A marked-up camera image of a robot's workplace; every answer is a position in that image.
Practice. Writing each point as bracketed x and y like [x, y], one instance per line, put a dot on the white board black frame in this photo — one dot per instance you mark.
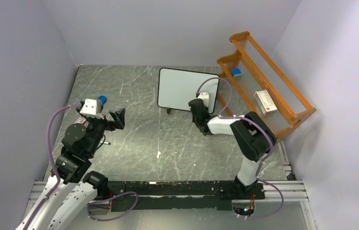
[177, 87]

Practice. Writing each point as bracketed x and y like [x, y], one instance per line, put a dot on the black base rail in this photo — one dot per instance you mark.
[147, 195]

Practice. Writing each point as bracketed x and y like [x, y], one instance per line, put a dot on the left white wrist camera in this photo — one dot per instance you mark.
[92, 108]

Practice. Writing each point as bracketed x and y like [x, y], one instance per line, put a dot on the blue eraser on table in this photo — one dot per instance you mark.
[102, 99]

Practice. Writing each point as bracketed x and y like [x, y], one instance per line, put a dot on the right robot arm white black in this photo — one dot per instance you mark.
[254, 138]

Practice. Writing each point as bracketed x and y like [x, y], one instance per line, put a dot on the white red small box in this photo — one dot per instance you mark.
[265, 102]

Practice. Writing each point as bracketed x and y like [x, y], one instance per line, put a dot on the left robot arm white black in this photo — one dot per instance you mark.
[71, 187]

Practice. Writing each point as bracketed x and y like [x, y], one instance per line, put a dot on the white marker pen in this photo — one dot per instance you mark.
[105, 143]

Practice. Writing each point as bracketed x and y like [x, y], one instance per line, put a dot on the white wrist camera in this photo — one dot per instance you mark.
[208, 100]
[92, 108]

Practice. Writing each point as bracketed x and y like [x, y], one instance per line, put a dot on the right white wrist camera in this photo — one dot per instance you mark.
[208, 100]

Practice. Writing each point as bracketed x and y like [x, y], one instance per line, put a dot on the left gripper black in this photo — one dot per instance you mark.
[118, 117]

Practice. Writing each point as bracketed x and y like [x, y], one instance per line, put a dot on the blue eraser on rack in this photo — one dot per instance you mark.
[236, 73]

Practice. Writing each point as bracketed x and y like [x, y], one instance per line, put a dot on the orange wooden rack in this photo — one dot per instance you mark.
[261, 73]

